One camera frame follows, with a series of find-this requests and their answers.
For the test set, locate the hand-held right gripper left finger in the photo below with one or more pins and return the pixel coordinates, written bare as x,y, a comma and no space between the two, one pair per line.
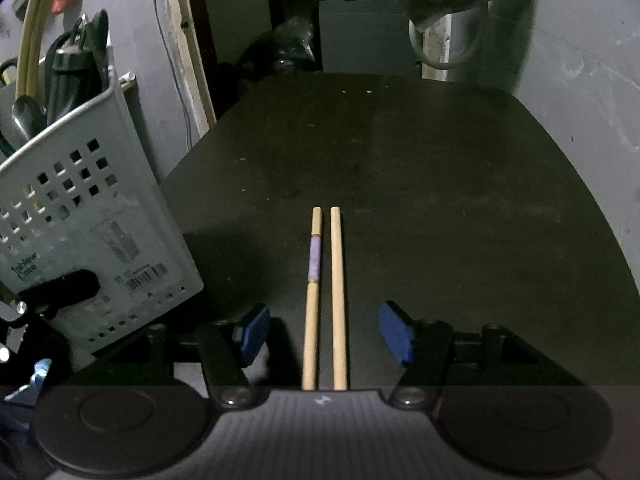
250,335

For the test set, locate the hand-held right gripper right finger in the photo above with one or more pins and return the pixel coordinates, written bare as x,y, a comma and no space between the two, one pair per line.
396,332

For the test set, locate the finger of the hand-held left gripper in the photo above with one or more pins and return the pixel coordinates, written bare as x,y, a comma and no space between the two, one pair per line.
65,290

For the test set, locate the wooden chopstick purple band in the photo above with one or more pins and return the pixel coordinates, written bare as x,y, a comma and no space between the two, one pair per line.
314,310

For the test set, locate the white perforated utensil basket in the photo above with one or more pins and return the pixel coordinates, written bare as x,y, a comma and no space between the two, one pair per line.
100,220

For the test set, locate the metal spoon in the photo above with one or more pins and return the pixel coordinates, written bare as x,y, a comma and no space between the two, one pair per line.
27,115

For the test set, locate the beige kitchen counter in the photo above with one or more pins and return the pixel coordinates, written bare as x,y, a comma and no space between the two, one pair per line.
127,82

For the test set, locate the black garbage bag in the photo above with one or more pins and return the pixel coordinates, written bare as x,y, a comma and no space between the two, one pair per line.
285,47

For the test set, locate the dark grey cabinet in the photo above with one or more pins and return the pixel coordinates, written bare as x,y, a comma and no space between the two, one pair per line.
365,35

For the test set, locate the cream door frame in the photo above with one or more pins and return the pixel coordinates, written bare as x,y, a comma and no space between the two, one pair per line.
192,35

